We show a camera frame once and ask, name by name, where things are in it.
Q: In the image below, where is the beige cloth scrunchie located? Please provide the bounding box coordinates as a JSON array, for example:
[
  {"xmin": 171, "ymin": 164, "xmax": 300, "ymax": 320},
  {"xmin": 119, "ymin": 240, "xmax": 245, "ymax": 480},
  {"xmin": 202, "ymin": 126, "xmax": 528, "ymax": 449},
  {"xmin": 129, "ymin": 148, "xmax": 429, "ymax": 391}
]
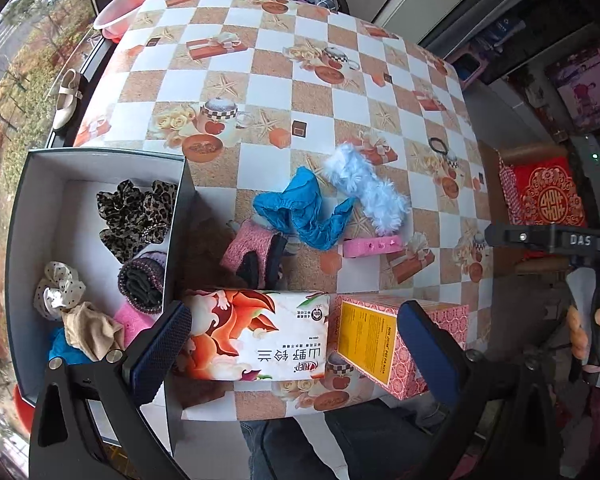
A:
[{"xmin": 61, "ymin": 301, "xmax": 124, "ymax": 362}]

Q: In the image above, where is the purple knitted cuff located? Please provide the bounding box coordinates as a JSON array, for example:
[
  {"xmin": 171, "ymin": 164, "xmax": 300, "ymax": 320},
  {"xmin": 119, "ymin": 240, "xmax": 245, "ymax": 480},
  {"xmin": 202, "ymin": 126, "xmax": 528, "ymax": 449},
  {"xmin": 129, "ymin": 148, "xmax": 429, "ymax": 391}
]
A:
[{"xmin": 118, "ymin": 252, "xmax": 166, "ymax": 315}]

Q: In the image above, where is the blue mesh cloth ball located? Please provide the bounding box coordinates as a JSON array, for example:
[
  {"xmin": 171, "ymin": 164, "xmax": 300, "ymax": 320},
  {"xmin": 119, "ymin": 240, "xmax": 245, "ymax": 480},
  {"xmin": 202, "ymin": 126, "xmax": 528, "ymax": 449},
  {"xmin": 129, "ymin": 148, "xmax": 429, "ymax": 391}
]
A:
[{"xmin": 48, "ymin": 327, "xmax": 91, "ymax": 365}]

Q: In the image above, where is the cream polka dot scrunchie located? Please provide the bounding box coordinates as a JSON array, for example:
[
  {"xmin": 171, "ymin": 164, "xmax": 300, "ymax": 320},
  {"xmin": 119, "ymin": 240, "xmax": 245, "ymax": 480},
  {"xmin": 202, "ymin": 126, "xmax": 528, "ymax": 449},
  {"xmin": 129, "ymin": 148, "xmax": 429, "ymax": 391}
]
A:
[{"xmin": 33, "ymin": 261, "xmax": 86, "ymax": 321}]

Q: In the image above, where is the leopard print scrunchie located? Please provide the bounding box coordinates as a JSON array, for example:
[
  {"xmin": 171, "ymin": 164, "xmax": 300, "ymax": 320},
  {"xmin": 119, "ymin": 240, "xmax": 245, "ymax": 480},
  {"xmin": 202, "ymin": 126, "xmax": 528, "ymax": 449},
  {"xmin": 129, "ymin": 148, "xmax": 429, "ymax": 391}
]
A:
[{"xmin": 96, "ymin": 180, "xmax": 178, "ymax": 263}]

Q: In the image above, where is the pink foam block small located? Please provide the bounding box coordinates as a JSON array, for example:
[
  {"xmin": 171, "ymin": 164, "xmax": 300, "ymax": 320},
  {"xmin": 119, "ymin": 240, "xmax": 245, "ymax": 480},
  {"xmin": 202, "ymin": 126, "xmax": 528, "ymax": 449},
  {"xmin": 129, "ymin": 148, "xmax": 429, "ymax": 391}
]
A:
[{"xmin": 342, "ymin": 235, "xmax": 404, "ymax": 259}]

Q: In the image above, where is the pink black knitted sock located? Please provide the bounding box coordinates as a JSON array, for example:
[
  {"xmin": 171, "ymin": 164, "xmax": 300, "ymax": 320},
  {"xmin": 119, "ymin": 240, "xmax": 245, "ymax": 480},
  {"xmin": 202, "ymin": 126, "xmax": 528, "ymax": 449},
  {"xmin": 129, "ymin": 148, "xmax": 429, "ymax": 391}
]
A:
[{"xmin": 220, "ymin": 219, "xmax": 287, "ymax": 290}]

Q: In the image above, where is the blue mesh cloth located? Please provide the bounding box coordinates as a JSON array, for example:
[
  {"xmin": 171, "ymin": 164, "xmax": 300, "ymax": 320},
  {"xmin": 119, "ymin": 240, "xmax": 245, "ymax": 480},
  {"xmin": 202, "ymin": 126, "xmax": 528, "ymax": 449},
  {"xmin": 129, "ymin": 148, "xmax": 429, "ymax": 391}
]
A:
[{"xmin": 252, "ymin": 167, "xmax": 356, "ymax": 252}]

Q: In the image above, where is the person right hand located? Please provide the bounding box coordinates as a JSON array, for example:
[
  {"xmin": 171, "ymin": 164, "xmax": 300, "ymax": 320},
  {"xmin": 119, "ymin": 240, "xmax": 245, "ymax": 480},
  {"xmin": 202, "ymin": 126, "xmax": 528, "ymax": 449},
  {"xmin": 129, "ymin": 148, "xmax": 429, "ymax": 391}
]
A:
[{"xmin": 567, "ymin": 306, "xmax": 600, "ymax": 360}]

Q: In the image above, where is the brown wooden chair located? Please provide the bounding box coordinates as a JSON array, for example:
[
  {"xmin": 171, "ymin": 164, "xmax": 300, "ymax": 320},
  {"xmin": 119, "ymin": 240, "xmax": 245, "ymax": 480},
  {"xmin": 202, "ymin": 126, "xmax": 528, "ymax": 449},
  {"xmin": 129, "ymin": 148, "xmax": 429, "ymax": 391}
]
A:
[{"xmin": 479, "ymin": 142, "xmax": 581, "ymax": 276}]

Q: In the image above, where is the red embroidered cushion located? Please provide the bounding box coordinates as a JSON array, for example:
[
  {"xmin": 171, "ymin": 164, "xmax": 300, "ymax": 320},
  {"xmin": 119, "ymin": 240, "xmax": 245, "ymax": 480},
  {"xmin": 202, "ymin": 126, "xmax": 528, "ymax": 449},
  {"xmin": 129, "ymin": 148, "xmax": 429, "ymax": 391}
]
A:
[{"xmin": 498, "ymin": 156, "xmax": 586, "ymax": 226}]

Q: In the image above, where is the red patterned carton box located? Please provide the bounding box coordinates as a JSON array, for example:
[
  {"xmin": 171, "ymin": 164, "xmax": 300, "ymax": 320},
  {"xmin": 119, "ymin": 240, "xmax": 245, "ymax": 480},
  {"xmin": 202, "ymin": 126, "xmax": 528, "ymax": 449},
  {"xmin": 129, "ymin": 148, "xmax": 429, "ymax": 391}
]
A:
[{"xmin": 328, "ymin": 292, "xmax": 470, "ymax": 402}]

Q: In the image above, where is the orange floral tissue pack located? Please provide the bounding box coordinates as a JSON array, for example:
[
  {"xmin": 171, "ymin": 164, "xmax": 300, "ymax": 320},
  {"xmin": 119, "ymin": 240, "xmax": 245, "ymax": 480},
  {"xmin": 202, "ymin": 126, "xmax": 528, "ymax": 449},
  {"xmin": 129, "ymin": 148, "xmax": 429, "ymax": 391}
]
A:
[{"xmin": 175, "ymin": 289, "xmax": 330, "ymax": 382}]

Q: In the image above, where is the red plastic stool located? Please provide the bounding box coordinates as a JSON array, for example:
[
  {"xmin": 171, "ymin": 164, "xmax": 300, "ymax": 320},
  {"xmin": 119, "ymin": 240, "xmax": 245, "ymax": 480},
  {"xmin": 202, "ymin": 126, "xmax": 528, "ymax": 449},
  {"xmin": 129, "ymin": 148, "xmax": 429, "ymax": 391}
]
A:
[{"xmin": 14, "ymin": 385, "xmax": 34, "ymax": 434}]

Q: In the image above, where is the white open cardboard box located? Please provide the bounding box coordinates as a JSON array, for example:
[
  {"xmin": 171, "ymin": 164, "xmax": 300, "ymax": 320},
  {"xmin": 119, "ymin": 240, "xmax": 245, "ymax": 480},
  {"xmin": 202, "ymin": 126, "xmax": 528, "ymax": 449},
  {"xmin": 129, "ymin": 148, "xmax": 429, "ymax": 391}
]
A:
[{"xmin": 4, "ymin": 147, "xmax": 197, "ymax": 453}]

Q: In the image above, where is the cream shoe far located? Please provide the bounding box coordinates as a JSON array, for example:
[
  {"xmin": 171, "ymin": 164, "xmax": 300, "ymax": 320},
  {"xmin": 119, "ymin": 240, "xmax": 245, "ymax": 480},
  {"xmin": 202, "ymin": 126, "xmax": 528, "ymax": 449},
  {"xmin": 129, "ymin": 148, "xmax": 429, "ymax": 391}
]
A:
[{"xmin": 52, "ymin": 68, "xmax": 82, "ymax": 131}]

